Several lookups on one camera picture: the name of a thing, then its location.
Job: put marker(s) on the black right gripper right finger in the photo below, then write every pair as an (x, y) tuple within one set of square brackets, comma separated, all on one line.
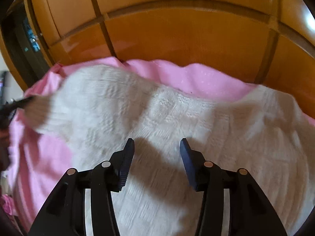
[(251, 213)]

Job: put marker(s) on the pink bed sheet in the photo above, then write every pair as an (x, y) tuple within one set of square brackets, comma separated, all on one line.
[(40, 160)]

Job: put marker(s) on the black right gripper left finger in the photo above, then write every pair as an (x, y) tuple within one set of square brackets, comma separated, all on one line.
[(63, 212)]

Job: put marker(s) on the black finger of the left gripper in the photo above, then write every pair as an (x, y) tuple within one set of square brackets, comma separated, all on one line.
[(9, 107)]

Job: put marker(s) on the white knitted sweater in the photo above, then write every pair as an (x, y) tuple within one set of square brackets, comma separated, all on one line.
[(98, 108)]

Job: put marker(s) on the wooden panelled wardrobe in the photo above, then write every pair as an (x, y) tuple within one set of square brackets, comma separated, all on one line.
[(269, 42)]

